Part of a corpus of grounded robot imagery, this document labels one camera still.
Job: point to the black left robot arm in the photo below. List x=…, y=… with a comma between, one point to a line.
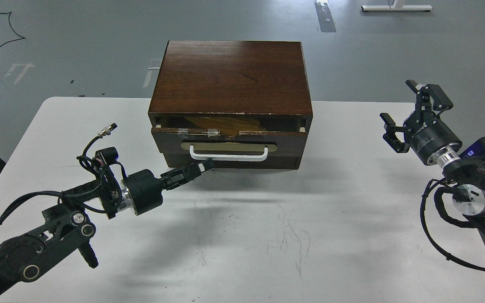
x=67, y=227

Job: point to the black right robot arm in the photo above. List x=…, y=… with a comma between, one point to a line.
x=460, y=196

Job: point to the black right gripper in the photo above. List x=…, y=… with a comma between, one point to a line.
x=423, y=130

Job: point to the dark wooden cabinet box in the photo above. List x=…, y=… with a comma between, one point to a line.
x=264, y=80

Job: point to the wooden drawer with white handle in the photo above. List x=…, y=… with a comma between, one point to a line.
x=175, y=144

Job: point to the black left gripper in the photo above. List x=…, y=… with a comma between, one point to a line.
x=146, y=190

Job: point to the yellow corn cob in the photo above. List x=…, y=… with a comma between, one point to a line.
x=229, y=126

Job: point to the white table leg base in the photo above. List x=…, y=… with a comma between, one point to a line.
x=397, y=5

